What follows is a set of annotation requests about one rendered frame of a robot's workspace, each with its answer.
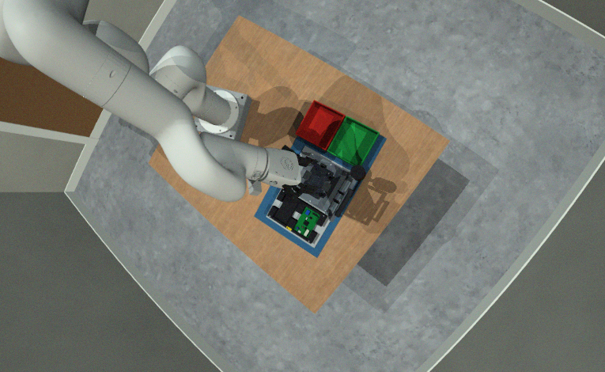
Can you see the green circuit board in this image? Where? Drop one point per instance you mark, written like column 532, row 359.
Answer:
column 306, row 222

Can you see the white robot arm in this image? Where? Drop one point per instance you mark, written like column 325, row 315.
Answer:
column 91, row 58

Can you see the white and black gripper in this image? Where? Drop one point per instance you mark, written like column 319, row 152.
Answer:
column 282, row 171

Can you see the green bin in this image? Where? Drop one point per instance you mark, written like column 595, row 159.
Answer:
column 353, row 141

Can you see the red open-top bin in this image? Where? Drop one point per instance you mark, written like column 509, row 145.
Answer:
column 320, row 125

